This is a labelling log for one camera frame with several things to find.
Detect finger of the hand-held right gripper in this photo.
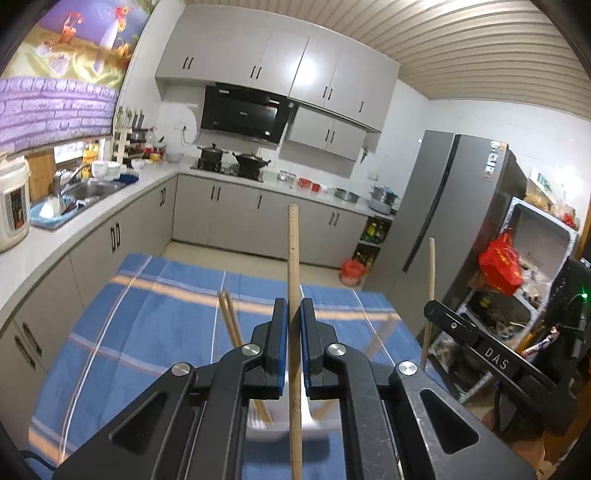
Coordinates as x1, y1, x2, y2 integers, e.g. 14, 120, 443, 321
424, 299, 559, 407

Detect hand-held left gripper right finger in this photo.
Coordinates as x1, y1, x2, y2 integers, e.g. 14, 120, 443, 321
299, 298, 540, 480

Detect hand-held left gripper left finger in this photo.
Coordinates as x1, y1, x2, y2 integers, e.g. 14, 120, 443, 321
53, 298, 289, 480

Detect wooden chopstick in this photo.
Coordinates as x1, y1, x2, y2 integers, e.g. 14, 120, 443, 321
287, 204, 304, 480
218, 293, 269, 428
419, 237, 437, 370

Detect white utensil holder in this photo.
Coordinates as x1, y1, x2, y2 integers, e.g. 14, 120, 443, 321
245, 378, 340, 444

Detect red plastic bag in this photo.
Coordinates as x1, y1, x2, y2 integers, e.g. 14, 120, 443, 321
478, 231, 525, 297

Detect small red bag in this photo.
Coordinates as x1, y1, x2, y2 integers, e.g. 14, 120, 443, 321
341, 259, 366, 288

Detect group of oil bottles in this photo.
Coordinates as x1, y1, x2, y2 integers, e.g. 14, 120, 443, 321
355, 217, 393, 273

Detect blue plaid tablecloth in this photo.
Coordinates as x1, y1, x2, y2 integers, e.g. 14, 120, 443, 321
28, 253, 451, 480

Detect white storage shelf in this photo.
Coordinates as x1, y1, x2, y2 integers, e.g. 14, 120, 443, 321
455, 196, 580, 404

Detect grey base cabinets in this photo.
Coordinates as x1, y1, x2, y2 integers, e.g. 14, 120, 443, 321
0, 173, 395, 398

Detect grey refrigerator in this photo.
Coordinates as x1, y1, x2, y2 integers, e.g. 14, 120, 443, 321
376, 129, 527, 340

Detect steel steamer pot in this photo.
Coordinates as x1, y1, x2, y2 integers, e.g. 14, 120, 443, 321
368, 185, 400, 216

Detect black gas stove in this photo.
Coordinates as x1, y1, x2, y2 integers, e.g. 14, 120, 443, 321
189, 164, 265, 184

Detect black wok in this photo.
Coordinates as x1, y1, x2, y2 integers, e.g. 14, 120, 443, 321
232, 151, 272, 178

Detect black cooking pot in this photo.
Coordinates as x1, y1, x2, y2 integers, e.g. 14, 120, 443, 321
197, 143, 230, 170

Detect group of seasoning jars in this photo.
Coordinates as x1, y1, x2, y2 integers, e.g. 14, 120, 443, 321
134, 136, 168, 162

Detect black range hood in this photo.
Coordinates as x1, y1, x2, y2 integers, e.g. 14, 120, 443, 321
199, 83, 296, 145

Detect steel kitchen sink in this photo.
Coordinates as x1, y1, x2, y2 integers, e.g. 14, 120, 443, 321
65, 180, 126, 208

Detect stack of white bowls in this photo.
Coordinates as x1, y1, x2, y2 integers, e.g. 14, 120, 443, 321
91, 161, 122, 180

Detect blue dish tray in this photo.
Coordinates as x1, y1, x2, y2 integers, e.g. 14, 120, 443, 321
29, 195, 88, 230

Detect beige tiered dish rack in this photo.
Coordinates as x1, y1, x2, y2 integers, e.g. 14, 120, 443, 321
113, 128, 136, 163

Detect steel faucet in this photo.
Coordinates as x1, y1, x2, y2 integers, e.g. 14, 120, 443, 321
59, 164, 93, 195

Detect white plate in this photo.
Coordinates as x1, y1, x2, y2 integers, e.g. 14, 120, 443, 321
38, 196, 63, 219

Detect wooden cutting board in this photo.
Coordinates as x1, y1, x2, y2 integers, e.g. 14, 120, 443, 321
25, 152, 56, 195

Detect white electric pressure cooker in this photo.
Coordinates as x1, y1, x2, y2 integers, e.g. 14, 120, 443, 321
0, 154, 31, 253

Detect purple brick printed blind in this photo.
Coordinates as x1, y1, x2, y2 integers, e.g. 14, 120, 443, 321
0, 0, 155, 153

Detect grey wall cabinets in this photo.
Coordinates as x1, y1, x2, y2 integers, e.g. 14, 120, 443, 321
154, 4, 400, 178

